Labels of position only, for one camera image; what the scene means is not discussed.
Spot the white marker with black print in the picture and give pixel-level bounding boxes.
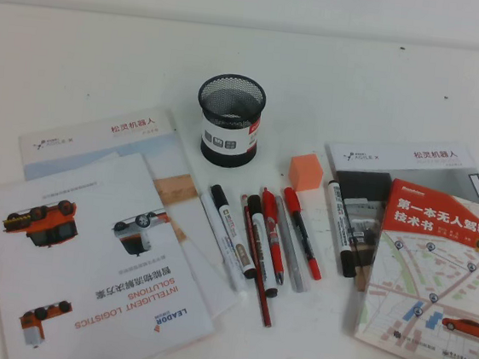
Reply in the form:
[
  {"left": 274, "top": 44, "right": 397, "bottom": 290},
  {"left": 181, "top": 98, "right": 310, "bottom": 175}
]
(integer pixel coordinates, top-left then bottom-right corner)
[{"left": 317, "top": 178, "right": 367, "bottom": 280}]

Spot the grey translucent pen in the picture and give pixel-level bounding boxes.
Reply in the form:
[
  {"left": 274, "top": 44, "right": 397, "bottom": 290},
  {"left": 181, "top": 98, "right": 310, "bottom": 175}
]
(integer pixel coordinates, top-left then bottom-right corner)
[{"left": 265, "top": 194, "right": 319, "bottom": 294}]

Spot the AgileX brochure with room photo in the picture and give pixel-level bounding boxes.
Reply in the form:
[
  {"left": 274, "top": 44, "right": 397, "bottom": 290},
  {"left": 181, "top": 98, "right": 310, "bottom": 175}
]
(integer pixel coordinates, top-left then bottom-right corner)
[{"left": 310, "top": 128, "right": 479, "bottom": 305}]

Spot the black mesh pen holder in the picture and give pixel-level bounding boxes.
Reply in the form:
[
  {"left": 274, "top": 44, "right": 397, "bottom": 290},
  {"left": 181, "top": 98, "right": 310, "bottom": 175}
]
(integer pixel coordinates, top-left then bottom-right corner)
[{"left": 190, "top": 70, "right": 270, "bottom": 172}]

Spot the thin white pen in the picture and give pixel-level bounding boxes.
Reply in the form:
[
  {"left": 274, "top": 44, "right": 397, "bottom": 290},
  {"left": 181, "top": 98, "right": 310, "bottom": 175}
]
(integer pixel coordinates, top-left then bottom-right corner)
[{"left": 190, "top": 191, "right": 259, "bottom": 300}]

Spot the AgileX brochure with wood photo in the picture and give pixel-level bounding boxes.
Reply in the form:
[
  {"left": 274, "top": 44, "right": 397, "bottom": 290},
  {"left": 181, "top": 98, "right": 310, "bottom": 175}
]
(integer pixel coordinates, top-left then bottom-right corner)
[{"left": 2, "top": 94, "right": 259, "bottom": 321}]

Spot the red pencil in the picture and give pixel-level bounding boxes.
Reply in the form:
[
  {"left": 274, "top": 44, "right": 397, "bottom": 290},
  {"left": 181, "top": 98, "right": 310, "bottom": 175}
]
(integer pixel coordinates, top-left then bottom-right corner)
[{"left": 227, "top": 194, "right": 286, "bottom": 328}]

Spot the white marker with gold label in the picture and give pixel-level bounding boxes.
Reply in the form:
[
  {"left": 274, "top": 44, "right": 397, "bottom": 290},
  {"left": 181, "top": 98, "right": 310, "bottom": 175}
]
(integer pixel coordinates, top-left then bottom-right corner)
[{"left": 200, "top": 183, "right": 266, "bottom": 281}]

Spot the red gel pen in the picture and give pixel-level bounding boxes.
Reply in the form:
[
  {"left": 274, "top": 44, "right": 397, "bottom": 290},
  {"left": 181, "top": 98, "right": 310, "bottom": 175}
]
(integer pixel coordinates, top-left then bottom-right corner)
[{"left": 252, "top": 186, "right": 295, "bottom": 287}]

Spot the orange foam cube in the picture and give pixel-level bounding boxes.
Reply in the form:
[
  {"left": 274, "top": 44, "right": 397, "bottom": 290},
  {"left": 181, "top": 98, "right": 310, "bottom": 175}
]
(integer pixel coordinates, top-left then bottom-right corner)
[{"left": 286, "top": 153, "right": 326, "bottom": 195}]

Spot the red driverless car book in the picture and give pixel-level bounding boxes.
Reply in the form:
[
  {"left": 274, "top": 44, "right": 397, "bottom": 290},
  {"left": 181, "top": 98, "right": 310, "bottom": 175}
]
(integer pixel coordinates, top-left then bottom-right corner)
[{"left": 351, "top": 175, "right": 479, "bottom": 359}]

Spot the black pen with red cap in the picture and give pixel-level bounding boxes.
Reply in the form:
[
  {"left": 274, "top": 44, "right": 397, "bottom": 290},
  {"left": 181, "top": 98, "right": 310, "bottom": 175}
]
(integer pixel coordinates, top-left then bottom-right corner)
[{"left": 274, "top": 186, "right": 332, "bottom": 281}]

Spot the white LEADOR logistics brochure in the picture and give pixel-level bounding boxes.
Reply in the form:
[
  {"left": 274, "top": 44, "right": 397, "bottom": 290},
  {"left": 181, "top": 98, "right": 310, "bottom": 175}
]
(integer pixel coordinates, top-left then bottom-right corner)
[{"left": 0, "top": 138, "right": 234, "bottom": 359}]

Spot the white marker with brown print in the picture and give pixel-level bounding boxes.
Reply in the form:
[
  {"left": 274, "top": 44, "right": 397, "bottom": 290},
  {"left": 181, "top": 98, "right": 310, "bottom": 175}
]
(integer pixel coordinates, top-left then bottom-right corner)
[{"left": 237, "top": 194, "right": 290, "bottom": 299}]

